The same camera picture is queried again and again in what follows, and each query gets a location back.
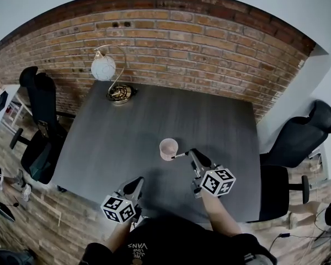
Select pink plastic cup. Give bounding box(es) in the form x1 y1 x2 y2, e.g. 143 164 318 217
158 137 179 162

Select black mesh office chair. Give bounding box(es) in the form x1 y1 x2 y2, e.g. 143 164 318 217
247 99 331 222

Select black box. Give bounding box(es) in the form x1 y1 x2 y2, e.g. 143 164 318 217
0 90 9 116

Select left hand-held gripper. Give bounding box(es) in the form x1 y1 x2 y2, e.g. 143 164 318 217
100 176 145 225

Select white side desk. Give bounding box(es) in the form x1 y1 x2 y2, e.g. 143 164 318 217
308 144 331 182

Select person's left forearm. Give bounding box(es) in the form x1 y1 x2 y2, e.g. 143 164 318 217
104 221 134 253

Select black office chair with headrest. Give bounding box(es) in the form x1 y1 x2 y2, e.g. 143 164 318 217
9 66 69 185

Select person's right forearm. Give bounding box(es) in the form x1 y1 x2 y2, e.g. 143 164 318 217
202 192 243 237

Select white globe table lamp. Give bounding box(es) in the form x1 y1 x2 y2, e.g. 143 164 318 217
90 44 139 105

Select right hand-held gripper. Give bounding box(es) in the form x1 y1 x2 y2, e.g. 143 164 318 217
188 148 237 200

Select person's black t-shirt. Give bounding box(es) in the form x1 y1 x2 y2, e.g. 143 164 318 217
82 216 277 265

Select small white desk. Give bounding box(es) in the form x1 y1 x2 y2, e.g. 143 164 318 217
0 84 25 129

